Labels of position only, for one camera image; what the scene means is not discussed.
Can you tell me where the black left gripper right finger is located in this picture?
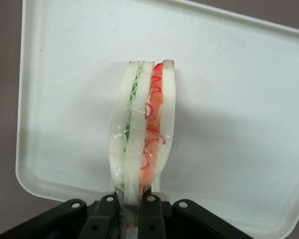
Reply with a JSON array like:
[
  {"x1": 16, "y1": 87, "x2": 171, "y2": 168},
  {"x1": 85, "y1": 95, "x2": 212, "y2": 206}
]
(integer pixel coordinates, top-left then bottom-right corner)
[{"x1": 138, "y1": 192, "x2": 250, "y2": 239}]

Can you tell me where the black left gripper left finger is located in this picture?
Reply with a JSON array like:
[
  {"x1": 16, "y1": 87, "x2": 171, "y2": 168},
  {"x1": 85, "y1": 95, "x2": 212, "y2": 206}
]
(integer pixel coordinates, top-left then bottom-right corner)
[{"x1": 0, "y1": 192, "x2": 121, "y2": 239}]

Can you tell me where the triangle sandwich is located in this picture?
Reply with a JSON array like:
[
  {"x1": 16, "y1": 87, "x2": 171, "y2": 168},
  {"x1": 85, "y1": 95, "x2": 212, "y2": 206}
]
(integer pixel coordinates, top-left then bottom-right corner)
[{"x1": 109, "y1": 59, "x2": 177, "y2": 239}]

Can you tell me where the cream rectangular tray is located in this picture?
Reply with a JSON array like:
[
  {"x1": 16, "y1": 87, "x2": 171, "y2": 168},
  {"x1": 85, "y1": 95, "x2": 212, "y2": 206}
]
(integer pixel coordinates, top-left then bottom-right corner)
[{"x1": 15, "y1": 0, "x2": 299, "y2": 239}]

